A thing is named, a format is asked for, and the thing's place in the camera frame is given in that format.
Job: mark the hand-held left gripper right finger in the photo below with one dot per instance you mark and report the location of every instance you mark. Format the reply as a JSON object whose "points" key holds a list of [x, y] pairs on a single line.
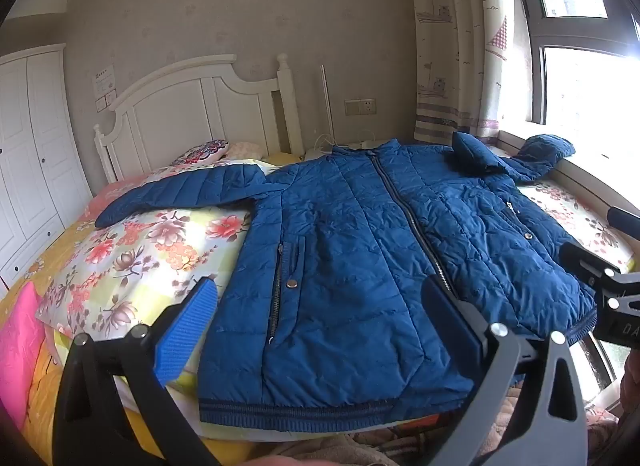
{"points": [[450, 318]]}

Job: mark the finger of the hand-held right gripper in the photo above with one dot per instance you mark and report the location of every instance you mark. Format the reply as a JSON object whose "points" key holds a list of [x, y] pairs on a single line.
{"points": [[625, 220], [580, 257]]}

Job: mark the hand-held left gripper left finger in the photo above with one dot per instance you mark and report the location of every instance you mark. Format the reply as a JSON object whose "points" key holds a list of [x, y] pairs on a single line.
{"points": [[185, 326]]}

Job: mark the blue quilted jacket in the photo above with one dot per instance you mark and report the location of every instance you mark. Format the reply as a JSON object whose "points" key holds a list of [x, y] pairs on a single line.
{"points": [[350, 246]]}

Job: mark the white window sill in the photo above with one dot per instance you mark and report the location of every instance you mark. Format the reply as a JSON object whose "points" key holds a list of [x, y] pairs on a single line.
{"points": [[595, 180]]}

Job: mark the floral quilt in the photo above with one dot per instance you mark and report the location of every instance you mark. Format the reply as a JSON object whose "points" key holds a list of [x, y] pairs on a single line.
{"points": [[150, 246]]}

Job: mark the orange bed sheet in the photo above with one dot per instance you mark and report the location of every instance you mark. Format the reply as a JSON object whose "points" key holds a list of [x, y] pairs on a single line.
{"points": [[45, 256]]}

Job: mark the pink cloth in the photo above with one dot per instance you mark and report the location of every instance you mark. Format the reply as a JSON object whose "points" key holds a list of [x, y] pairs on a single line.
{"points": [[20, 346]]}

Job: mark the colourful patterned pillow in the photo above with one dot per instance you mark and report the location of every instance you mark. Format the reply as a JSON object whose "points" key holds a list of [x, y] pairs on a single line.
{"points": [[200, 151]]}

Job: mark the peach pillow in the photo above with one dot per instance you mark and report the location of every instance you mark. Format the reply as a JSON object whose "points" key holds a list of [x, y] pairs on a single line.
{"points": [[245, 149]]}

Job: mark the yellow pillow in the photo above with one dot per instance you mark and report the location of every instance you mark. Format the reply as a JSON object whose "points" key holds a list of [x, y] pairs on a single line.
{"points": [[282, 158]]}

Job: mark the white nightstand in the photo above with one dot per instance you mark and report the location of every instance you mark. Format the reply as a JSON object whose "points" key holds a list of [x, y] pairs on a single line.
{"points": [[320, 151]]}

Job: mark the white bed headboard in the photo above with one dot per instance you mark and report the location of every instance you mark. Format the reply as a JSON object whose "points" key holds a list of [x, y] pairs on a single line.
{"points": [[175, 110]]}

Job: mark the white wardrobe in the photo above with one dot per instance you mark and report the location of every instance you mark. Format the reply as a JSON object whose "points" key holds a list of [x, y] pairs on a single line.
{"points": [[35, 145]]}

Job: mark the patterned curtain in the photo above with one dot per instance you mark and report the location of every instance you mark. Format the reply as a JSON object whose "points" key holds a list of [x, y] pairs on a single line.
{"points": [[450, 45]]}

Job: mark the wall outlet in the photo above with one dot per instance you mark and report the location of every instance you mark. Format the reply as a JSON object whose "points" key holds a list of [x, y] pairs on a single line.
{"points": [[360, 106]]}

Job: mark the paper wall notice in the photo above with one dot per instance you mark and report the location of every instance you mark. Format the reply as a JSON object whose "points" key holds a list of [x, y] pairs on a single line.
{"points": [[104, 88]]}

